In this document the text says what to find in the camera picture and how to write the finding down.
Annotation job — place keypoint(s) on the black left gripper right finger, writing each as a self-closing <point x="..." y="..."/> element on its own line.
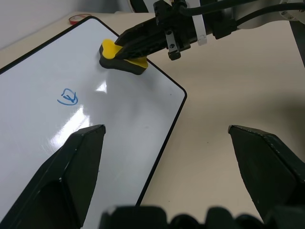
<point x="269" y="167"/>

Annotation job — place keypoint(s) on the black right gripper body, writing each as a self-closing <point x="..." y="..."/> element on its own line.
<point x="178" y="26"/>

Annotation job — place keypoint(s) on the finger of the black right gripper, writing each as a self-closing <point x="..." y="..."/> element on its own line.
<point x="143" y="33"/>
<point x="143" y="51"/>

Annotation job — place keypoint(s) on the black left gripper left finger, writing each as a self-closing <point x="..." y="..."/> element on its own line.
<point x="62" y="171"/>

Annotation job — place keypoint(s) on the yellow and black eraser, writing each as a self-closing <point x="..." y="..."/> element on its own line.
<point x="108" y="48"/>

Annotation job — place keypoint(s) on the black-framed whiteboard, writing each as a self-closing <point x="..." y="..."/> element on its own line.
<point x="47" y="59"/>

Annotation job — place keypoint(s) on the red tape roll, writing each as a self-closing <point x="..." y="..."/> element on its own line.
<point x="71" y="21"/>

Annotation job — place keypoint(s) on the black panel with white edge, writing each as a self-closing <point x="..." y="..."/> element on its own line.
<point x="297" y="35"/>

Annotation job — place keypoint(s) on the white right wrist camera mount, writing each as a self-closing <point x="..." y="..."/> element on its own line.
<point x="200" y="28"/>

